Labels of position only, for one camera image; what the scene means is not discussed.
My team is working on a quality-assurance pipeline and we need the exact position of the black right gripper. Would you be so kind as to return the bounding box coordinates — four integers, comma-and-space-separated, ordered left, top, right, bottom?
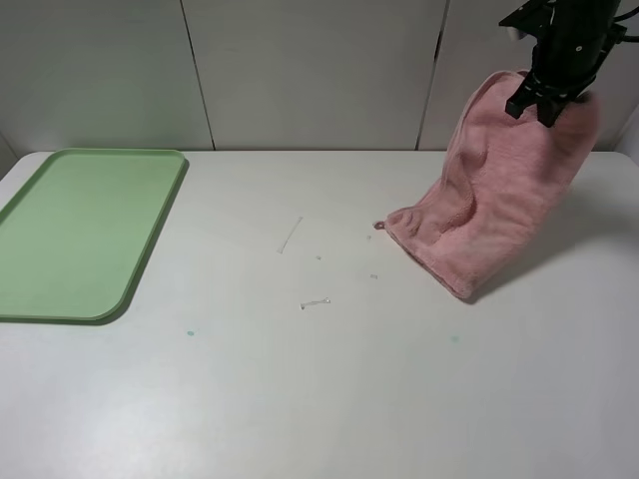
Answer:
505, 19, 619, 127

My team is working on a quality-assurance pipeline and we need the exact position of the pink fluffy towel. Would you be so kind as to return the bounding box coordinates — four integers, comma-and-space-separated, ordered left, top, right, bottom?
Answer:
375, 71, 600, 300

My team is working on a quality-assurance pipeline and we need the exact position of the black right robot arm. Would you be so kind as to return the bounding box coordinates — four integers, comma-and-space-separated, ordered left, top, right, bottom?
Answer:
499, 0, 638, 128

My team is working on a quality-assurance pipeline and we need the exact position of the light green plastic tray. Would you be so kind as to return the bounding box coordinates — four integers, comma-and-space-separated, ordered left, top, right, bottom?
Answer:
1, 149, 189, 324

